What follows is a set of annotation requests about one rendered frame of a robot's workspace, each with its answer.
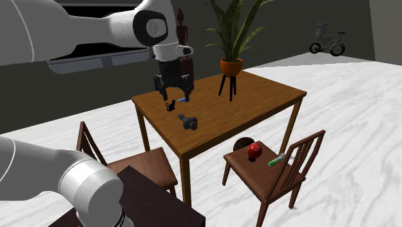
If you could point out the green and white marker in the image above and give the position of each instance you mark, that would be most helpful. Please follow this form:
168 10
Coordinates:
275 162

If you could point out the small black cat figure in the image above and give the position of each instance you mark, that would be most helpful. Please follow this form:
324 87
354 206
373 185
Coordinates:
171 107

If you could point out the brown wooden table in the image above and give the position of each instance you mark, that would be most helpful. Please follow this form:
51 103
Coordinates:
238 107

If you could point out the red apple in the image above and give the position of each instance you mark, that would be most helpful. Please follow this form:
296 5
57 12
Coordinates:
254 150

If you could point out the grey framed wall window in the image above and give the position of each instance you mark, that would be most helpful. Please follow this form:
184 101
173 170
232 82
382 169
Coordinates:
94 61

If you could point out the brown wooden chair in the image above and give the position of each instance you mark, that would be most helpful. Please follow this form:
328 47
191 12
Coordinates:
260 179
141 166

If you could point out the grey dumbbell-shaped object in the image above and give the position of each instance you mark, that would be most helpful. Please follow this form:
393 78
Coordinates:
190 123

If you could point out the dark red tall figure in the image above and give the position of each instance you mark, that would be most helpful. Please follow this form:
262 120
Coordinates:
182 31

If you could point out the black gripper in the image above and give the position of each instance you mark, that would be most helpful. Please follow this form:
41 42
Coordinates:
171 74

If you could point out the dark robot stand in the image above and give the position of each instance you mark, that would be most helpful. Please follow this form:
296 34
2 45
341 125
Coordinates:
157 207

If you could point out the green plant in orange pot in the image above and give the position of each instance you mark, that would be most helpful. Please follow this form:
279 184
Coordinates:
231 66

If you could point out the blue pen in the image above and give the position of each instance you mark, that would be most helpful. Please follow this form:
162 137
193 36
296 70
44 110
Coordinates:
181 100

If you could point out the grey tricycle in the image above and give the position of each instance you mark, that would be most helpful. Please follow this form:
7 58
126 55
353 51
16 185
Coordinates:
326 42

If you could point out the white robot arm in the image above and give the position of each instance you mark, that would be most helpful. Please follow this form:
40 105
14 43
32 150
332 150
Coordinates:
94 26

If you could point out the dark brown round bowl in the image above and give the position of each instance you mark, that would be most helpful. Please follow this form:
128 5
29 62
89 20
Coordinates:
241 144

